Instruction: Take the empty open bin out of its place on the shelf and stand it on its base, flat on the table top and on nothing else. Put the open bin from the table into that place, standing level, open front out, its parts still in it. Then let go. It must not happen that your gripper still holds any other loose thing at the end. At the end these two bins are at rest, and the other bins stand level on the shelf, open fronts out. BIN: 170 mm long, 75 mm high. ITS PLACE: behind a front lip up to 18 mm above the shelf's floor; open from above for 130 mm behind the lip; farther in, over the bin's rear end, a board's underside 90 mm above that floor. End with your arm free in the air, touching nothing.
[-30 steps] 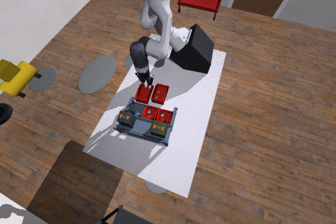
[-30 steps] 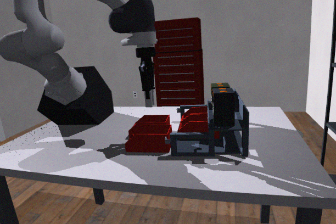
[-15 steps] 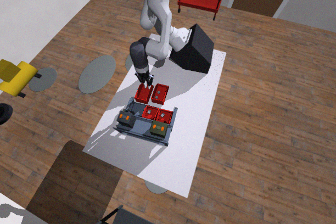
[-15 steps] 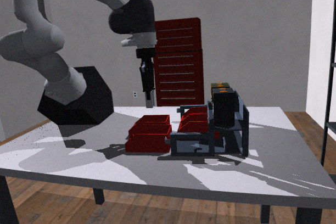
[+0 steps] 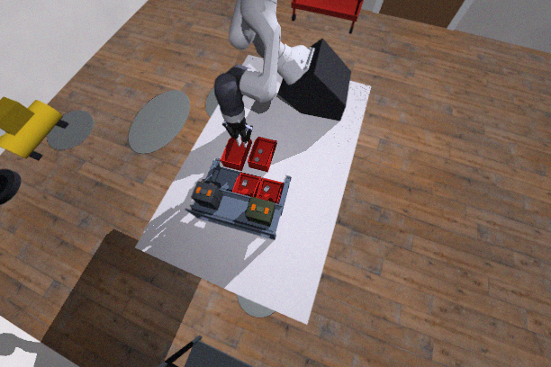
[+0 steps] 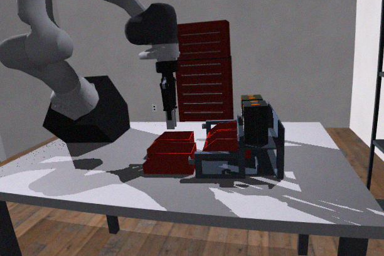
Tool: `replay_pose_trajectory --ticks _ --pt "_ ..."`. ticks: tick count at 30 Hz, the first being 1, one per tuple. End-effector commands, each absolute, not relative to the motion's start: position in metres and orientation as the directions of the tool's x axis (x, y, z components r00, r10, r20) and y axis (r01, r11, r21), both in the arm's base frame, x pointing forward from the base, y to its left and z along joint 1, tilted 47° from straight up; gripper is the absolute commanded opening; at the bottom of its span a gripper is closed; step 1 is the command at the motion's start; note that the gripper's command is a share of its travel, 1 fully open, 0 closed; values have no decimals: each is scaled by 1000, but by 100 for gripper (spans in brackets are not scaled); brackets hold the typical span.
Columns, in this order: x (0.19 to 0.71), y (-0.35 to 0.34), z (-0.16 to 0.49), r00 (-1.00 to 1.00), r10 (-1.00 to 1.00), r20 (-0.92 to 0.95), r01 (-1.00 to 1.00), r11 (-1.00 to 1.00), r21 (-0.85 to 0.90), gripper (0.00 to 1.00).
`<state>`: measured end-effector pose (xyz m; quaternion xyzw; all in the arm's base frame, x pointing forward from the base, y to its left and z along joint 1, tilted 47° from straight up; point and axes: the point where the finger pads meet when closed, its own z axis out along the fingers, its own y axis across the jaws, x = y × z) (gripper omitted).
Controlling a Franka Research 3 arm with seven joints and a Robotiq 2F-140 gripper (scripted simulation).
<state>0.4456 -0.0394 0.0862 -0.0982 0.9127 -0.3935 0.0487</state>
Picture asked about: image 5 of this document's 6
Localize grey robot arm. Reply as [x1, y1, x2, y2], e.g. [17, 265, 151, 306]
[214, 0, 315, 123]

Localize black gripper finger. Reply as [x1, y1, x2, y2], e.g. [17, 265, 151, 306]
[237, 124, 253, 148]
[222, 120, 242, 147]

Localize red bin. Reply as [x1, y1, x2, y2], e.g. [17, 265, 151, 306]
[256, 178, 284, 204]
[248, 137, 277, 172]
[221, 137, 252, 171]
[232, 173, 262, 198]

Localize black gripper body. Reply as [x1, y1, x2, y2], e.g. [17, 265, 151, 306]
[227, 117, 248, 130]

